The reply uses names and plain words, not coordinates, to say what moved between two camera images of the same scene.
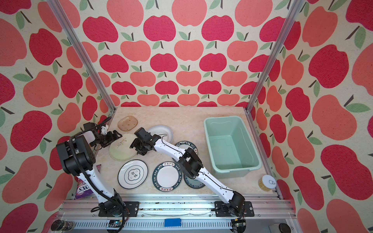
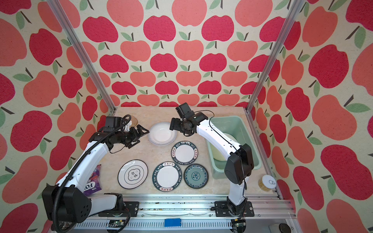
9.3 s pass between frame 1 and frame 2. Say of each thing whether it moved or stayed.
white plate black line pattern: stayed
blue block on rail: stayed
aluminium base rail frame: stayed
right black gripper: moved
